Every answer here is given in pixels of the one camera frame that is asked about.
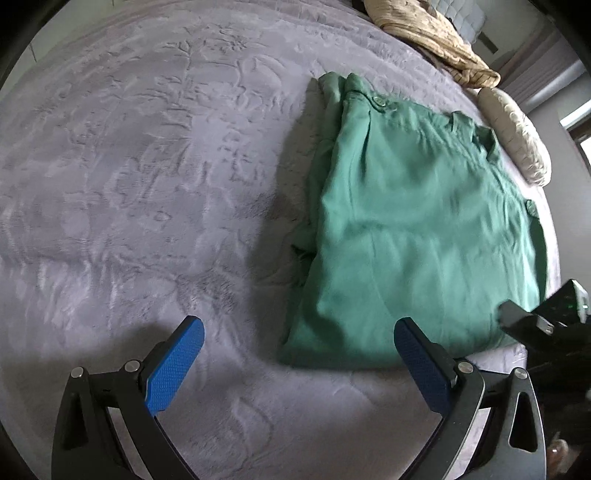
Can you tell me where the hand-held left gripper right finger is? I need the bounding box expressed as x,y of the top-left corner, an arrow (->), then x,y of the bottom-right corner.
394,316 -> 549,480

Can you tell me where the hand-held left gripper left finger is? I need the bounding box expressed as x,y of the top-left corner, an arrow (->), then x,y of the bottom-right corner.
51,315 -> 205,480

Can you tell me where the green work jacket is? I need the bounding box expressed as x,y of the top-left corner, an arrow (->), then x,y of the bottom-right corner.
277,71 -> 551,371

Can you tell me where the purple embossed bedspread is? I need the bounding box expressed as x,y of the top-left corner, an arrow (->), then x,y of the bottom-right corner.
0,0 -> 560,480

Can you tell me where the round cream pleated cushion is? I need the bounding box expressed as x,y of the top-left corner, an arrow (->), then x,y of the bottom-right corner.
477,85 -> 553,186

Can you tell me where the window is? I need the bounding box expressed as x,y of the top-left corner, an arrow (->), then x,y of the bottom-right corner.
560,108 -> 591,167

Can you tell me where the beige crumpled blanket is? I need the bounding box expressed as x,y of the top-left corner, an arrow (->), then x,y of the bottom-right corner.
362,0 -> 502,89

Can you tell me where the grey tufted headboard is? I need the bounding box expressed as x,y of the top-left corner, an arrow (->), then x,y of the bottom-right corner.
427,0 -> 488,44

